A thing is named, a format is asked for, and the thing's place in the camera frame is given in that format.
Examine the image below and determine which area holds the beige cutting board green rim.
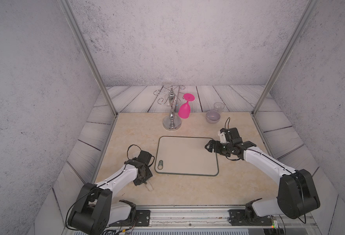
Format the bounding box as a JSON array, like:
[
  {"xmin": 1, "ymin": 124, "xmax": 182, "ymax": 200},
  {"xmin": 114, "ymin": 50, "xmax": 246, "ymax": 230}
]
[{"xmin": 155, "ymin": 136, "xmax": 219, "ymax": 177}]

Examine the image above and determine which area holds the white cleaver knife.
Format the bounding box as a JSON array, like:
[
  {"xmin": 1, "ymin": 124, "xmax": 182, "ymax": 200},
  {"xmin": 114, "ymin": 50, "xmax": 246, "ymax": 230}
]
[{"xmin": 145, "ymin": 182, "xmax": 153, "ymax": 192}]

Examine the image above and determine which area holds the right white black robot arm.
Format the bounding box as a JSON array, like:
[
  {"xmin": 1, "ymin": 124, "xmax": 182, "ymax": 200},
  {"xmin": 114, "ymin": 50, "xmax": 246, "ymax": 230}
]
[{"xmin": 205, "ymin": 128, "xmax": 321, "ymax": 226}]

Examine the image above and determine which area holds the right aluminium frame post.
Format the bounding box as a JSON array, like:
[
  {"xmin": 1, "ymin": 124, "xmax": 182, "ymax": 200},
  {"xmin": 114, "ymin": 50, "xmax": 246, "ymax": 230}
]
[{"xmin": 251, "ymin": 0, "xmax": 319, "ymax": 117}]

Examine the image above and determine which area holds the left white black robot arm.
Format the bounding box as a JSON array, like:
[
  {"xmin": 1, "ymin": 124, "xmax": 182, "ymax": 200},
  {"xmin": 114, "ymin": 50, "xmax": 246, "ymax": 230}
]
[{"xmin": 65, "ymin": 150, "xmax": 155, "ymax": 235}]

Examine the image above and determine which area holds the silver metal cup rack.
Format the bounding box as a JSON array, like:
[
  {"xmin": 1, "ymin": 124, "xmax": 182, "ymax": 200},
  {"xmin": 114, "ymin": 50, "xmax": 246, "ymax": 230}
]
[{"xmin": 153, "ymin": 85, "xmax": 185, "ymax": 131}]

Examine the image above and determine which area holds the purple translucent bowl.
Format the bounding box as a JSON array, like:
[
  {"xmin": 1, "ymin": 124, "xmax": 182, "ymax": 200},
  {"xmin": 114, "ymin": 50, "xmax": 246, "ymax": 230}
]
[{"xmin": 206, "ymin": 110, "xmax": 221, "ymax": 124}]

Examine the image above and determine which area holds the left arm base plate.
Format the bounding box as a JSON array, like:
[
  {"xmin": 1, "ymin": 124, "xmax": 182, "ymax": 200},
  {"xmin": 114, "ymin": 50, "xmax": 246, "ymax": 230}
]
[{"xmin": 108, "ymin": 210, "xmax": 151, "ymax": 227}]

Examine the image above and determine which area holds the clear plastic cup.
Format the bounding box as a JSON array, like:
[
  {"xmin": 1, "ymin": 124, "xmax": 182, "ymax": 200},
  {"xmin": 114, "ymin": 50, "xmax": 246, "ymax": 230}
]
[{"xmin": 213, "ymin": 102, "xmax": 225, "ymax": 113}]

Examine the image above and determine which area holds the pink plastic goblet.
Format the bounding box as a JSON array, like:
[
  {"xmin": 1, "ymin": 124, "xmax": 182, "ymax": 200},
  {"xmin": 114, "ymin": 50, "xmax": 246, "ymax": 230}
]
[{"xmin": 178, "ymin": 93, "xmax": 195, "ymax": 119}]

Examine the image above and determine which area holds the aluminium front rail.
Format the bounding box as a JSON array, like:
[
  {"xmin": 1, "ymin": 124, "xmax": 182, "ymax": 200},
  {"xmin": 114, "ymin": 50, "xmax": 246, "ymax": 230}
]
[{"xmin": 60, "ymin": 205, "xmax": 320, "ymax": 235}]

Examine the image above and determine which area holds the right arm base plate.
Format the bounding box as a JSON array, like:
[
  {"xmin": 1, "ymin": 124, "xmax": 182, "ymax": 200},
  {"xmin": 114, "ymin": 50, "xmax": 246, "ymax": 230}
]
[{"xmin": 228, "ymin": 209, "xmax": 274, "ymax": 226}]

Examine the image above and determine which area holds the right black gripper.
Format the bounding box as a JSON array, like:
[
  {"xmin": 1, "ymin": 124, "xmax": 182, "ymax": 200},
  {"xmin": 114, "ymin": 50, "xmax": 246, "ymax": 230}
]
[{"xmin": 204, "ymin": 139, "xmax": 233, "ymax": 157}]

